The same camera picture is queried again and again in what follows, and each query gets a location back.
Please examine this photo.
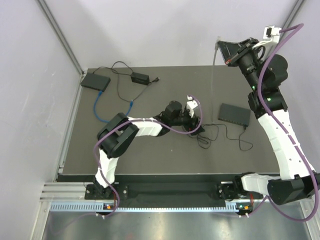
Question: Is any aluminium corner post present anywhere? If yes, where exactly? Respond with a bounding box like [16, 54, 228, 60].
[258, 0, 307, 72]
[35, 0, 84, 75]

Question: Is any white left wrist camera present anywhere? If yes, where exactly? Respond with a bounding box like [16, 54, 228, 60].
[185, 95, 199, 118]

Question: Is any black power adapter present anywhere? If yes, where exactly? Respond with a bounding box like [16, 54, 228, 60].
[190, 126, 205, 136]
[130, 72, 150, 86]

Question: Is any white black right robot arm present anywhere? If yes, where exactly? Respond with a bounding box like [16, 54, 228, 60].
[216, 38, 320, 205]

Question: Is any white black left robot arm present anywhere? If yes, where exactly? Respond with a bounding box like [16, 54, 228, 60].
[93, 95, 204, 199]

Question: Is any black left adapter cord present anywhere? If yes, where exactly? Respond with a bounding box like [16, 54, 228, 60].
[92, 61, 161, 102]

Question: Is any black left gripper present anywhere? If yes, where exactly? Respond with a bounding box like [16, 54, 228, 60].
[170, 107, 205, 136]

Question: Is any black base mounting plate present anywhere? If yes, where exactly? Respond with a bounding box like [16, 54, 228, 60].
[84, 181, 264, 201]

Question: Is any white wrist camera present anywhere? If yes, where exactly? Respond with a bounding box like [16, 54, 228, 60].
[185, 95, 199, 118]
[262, 25, 282, 46]

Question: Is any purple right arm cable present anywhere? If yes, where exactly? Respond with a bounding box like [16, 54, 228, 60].
[246, 23, 320, 223]

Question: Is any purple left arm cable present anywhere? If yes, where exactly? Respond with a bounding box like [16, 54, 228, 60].
[92, 94, 204, 218]

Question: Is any aluminium left corner post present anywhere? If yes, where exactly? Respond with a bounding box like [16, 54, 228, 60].
[35, 0, 84, 75]

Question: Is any black right adapter cord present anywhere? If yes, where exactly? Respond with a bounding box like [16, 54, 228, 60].
[196, 122, 254, 152]

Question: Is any aluminium frame rail front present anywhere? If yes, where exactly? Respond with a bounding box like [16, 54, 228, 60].
[38, 180, 315, 203]

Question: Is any grey slotted cable duct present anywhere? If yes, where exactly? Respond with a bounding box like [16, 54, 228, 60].
[50, 202, 250, 213]

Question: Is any grey ethernet cable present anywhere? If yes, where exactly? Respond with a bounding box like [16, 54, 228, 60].
[209, 36, 222, 125]

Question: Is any black adapter cord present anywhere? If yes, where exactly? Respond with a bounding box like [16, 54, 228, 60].
[92, 61, 161, 102]
[196, 122, 254, 152]

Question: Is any blue ethernet cable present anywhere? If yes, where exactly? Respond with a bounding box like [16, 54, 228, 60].
[93, 91, 135, 124]

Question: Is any aluminium right corner post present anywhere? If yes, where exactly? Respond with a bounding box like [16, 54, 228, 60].
[258, 0, 307, 72]

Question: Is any black network switch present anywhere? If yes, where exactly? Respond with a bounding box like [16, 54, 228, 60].
[218, 103, 251, 128]
[80, 73, 111, 92]

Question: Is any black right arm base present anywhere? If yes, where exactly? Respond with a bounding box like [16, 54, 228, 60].
[216, 182, 264, 201]

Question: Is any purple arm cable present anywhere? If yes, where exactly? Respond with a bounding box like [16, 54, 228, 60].
[246, 23, 320, 223]
[92, 94, 204, 218]

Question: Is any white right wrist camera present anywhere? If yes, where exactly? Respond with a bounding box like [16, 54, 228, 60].
[262, 25, 282, 46]

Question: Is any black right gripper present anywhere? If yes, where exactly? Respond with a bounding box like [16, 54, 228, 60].
[217, 38, 263, 91]

